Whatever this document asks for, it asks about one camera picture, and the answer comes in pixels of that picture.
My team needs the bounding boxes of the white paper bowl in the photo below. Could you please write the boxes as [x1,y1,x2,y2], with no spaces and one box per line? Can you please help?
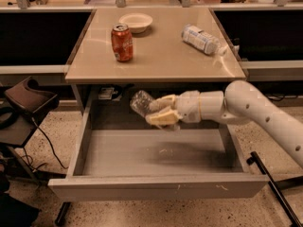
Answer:
[119,13,153,34]

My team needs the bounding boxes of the black cabinet foot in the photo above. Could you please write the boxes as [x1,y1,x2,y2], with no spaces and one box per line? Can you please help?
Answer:
[55,202,71,226]

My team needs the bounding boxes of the dark brown side stand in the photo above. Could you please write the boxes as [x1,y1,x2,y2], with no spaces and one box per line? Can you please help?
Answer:
[0,77,64,183]

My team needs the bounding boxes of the white power socket box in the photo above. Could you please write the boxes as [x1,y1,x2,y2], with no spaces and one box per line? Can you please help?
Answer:
[98,87,115,100]

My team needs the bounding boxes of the orange soda can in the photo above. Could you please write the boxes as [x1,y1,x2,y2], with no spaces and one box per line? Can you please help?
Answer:
[111,24,134,61]

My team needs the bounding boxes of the grey open top drawer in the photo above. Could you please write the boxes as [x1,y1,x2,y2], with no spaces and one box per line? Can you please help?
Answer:
[49,91,267,201]

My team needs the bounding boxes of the clear plastic water bottle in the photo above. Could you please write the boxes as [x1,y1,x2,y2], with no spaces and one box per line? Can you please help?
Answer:
[130,90,180,131]

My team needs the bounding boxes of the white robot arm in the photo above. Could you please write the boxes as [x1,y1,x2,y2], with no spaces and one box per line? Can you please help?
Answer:
[145,80,303,166]

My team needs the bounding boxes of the grey cabinet with beige top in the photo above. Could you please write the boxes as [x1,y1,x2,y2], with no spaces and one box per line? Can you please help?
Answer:
[64,7,248,112]

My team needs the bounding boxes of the black cable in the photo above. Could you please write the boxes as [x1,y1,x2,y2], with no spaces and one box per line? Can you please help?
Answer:
[22,116,69,172]

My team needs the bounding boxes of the black floor bar right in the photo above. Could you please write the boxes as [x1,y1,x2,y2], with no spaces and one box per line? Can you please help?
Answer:
[246,151,303,227]

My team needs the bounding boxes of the white labelled water bottle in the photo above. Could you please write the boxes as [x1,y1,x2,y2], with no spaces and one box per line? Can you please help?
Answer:
[181,25,227,56]

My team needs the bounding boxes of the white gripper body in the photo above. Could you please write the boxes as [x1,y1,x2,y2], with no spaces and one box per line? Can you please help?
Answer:
[175,91,201,123]

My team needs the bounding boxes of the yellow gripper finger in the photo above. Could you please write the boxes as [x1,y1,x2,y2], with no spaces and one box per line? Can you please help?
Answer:
[149,95,176,112]
[145,106,182,126]

